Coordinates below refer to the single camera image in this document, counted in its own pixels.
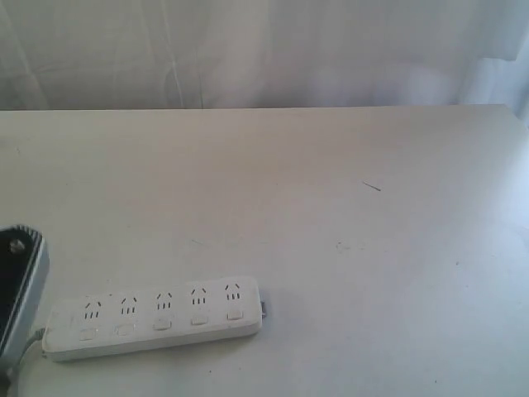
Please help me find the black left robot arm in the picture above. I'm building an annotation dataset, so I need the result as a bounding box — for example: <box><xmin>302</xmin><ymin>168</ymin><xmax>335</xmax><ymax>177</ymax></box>
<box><xmin>1</xmin><ymin>224</ymin><xmax>50</xmax><ymax>372</ymax></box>

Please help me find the white five-outlet power strip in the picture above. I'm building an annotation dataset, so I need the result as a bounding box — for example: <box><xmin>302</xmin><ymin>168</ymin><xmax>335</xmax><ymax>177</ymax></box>
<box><xmin>42</xmin><ymin>276</ymin><xmax>264</xmax><ymax>361</ymax></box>

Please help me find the grey power cord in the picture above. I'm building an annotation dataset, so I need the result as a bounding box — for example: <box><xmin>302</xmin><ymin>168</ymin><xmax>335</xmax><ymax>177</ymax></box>
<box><xmin>7</xmin><ymin>328</ymin><xmax>48</xmax><ymax>397</ymax></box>

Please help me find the white sheer curtain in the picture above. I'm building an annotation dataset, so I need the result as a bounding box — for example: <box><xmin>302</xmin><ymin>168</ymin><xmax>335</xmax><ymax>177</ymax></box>
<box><xmin>1</xmin><ymin>1</ymin><xmax>528</xmax><ymax>121</ymax></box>

